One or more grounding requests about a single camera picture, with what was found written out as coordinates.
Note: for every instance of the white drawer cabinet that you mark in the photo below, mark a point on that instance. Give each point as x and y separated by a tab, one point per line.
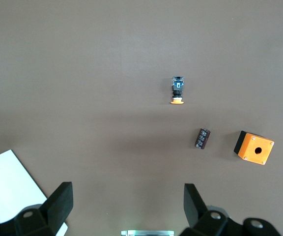
6	182

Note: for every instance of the orange box with black base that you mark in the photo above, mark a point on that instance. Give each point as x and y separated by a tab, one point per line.
249	147

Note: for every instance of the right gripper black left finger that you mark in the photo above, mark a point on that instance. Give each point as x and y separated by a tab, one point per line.
55	211

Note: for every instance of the yellow push button switch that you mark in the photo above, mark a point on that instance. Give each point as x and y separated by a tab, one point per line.
177	86

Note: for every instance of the dark cylindrical capacitor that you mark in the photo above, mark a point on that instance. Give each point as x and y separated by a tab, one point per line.
202	138

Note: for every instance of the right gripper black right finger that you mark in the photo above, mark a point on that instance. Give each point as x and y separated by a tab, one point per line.
195	211

